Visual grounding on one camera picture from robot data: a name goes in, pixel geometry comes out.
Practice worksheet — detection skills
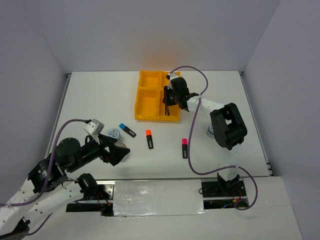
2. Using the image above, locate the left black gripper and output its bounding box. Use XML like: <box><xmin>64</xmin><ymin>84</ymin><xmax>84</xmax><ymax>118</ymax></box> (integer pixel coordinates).
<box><xmin>67</xmin><ymin>132</ymin><xmax>131</xmax><ymax>172</ymax></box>

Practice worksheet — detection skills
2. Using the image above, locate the blue cap black highlighter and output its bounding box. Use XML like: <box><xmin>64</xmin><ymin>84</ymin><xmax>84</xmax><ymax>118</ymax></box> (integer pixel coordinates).
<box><xmin>119</xmin><ymin>123</ymin><xmax>137</xmax><ymax>138</ymax></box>

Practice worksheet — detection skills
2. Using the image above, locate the orange cap black highlighter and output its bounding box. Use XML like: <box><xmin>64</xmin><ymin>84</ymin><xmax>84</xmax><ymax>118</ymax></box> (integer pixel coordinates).
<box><xmin>145</xmin><ymin>129</ymin><xmax>154</xmax><ymax>150</ymax></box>

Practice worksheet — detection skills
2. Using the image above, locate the pink cap black highlighter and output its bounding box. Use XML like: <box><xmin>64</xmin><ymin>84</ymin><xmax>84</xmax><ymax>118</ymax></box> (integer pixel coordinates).
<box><xmin>181</xmin><ymin>138</ymin><xmax>188</xmax><ymax>159</ymax></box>

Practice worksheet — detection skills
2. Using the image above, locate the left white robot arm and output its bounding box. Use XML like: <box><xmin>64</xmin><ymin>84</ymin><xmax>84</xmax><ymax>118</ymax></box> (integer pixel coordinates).
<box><xmin>0</xmin><ymin>134</ymin><xmax>131</xmax><ymax>240</ymax></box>

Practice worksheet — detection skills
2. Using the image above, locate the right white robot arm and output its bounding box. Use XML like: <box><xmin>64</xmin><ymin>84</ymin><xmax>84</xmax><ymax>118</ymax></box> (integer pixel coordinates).
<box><xmin>163</xmin><ymin>73</ymin><xmax>248</xmax><ymax>196</ymax></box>

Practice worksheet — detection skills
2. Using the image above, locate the clear tape roll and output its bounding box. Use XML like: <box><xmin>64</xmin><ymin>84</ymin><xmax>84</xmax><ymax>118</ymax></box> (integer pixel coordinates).
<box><xmin>116</xmin><ymin>142</ymin><xmax>130</xmax><ymax>163</ymax></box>

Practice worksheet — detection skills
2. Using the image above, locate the left blue putty jar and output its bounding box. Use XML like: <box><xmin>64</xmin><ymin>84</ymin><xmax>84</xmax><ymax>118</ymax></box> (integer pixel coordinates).
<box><xmin>107</xmin><ymin>128</ymin><xmax>123</xmax><ymax>143</ymax></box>

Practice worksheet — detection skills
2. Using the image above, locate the blue putty jar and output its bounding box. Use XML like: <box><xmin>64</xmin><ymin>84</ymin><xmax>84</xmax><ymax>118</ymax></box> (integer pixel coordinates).
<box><xmin>107</xmin><ymin>128</ymin><xmax>123</xmax><ymax>143</ymax></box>
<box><xmin>206</xmin><ymin>123</ymin><xmax>215</xmax><ymax>139</ymax></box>

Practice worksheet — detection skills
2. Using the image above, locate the yellow four-compartment organizer tray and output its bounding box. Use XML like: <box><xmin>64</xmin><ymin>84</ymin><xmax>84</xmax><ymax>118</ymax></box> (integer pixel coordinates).
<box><xmin>134</xmin><ymin>70</ymin><xmax>181</xmax><ymax>123</ymax></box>

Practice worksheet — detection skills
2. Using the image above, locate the right blue putty jar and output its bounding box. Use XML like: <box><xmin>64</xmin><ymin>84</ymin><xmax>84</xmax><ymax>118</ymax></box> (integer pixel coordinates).
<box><xmin>206</xmin><ymin>123</ymin><xmax>215</xmax><ymax>139</ymax></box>

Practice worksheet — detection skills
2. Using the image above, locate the silver foil covered panel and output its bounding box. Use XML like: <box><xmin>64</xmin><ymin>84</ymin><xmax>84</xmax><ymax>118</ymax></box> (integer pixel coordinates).
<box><xmin>113</xmin><ymin>179</ymin><xmax>205</xmax><ymax>217</ymax></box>

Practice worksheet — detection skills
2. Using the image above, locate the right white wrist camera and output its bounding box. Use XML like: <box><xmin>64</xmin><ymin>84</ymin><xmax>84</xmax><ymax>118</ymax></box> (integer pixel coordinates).
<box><xmin>166</xmin><ymin>73</ymin><xmax>180</xmax><ymax>90</ymax></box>

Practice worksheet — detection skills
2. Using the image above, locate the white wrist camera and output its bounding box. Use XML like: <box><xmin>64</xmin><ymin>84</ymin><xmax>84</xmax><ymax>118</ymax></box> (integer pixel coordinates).
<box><xmin>84</xmin><ymin>118</ymin><xmax>105</xmax><ymax>144</ymax></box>
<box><xmin>166</xmin><ymin>73</ymin><xmax>180</xmax><ymax>90</ymax></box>

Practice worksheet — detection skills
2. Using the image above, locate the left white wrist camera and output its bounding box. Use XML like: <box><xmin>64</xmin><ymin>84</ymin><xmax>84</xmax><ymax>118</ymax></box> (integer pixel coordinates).
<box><xmin>84</xmin><ymin>118</ymin><xmax>105</xmax><ymax>144</ymax></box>

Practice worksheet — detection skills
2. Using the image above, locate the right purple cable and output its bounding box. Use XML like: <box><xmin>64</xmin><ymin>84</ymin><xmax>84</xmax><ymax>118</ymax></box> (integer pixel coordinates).
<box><xmin>168</xmin><ymin>65</ymin><xmax>259</xmax><ymax>213</ymax></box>

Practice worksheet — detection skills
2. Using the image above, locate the purple cable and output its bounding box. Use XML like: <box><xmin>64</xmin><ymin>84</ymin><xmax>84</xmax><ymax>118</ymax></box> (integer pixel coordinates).
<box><xmin>0</xmin><ymin>118</ymin><xmax>91</xmax><ymax>236</ymax></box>
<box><xmin>168</xmin><ymin>65</ymin><xmax>259</xmax><ymax>213</ymax></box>

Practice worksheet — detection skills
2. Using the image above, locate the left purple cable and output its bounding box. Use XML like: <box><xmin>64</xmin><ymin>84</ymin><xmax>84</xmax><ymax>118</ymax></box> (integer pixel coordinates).
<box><xmin>0</xmin><ymin>118</ymin><xmax>91</xmax><ymax>236</ymax></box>

